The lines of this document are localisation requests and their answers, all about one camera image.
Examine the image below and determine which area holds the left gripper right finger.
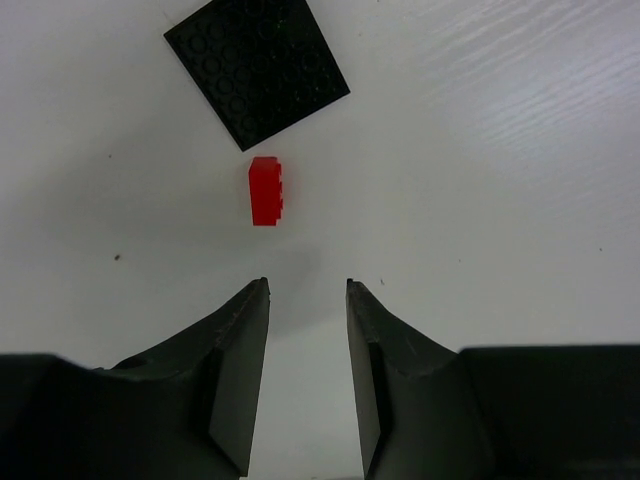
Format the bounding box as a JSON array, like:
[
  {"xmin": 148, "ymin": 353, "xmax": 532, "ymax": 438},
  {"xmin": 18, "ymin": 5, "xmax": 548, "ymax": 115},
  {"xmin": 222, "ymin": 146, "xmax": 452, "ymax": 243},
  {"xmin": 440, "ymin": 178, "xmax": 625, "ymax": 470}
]
[{"xmin": 346, "ymin": 280, "xmax": 639, "ymax": 479}]

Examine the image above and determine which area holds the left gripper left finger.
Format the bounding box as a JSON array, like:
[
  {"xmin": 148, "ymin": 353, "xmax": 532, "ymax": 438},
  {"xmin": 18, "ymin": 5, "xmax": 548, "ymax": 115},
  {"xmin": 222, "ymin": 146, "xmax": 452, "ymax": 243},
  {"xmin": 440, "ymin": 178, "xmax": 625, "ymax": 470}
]
[{"xmin": 1, "ymin": 278, "xmax": 270, "ymax": 479}]

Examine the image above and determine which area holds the small red lego piece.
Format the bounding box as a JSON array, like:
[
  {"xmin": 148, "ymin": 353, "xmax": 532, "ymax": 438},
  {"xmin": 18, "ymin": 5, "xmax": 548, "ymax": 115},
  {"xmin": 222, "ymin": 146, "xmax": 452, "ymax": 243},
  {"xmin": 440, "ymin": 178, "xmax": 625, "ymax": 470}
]
[{"xmin": 248, "ymin": 156, "xmax": 283, "ymax": 226}]

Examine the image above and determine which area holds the black square lego plate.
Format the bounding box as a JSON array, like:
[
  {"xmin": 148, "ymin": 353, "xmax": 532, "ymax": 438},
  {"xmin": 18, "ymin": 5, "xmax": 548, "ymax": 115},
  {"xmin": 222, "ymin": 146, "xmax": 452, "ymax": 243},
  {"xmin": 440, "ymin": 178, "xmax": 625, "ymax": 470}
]
[{"xmin": 164, "ymin": 0, "xmax": 350, "ymax": 151}]

